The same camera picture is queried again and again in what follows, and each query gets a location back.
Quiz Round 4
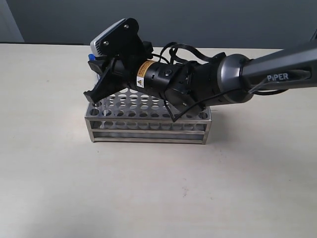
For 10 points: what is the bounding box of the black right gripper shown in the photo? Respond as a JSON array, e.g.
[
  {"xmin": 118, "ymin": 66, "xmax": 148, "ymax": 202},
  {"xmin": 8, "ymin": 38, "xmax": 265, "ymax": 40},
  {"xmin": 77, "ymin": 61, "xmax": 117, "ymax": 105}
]
[{"xmin": 84, "ymin": 56, "xmax": 146, "ymax": 102}]

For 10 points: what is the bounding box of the blue-capped test tube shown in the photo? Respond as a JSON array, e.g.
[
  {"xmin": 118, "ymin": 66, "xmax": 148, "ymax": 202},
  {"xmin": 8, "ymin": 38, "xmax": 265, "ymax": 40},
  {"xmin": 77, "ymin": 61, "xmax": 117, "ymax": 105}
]
[{"xmin": 88, "ymin": 54, "xmax": 96, "ymax": 61}]

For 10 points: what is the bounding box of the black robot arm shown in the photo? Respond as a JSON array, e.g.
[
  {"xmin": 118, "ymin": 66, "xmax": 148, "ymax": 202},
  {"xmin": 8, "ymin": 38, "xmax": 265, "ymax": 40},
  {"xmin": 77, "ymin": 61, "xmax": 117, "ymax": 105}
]
[{"xmin": 84, "ymin": 42, "xmax": 317, "ymax": 116}]

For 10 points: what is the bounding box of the stainless steel test tube rack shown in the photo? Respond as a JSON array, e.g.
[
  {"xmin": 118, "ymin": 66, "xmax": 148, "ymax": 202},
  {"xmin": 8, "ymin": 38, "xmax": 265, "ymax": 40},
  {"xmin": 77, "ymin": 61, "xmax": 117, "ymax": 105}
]
[{"xmin": 85, "ymin": 88, "xmax": 212, "ymax": 144}]

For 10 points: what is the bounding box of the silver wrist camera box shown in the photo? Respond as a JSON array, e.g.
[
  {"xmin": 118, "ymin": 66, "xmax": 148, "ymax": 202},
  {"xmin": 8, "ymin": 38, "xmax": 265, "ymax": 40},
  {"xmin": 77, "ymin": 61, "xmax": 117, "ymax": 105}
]
[{"xmin": 90, "ymin": 18, "xmax": 154, "ymax": 58}]

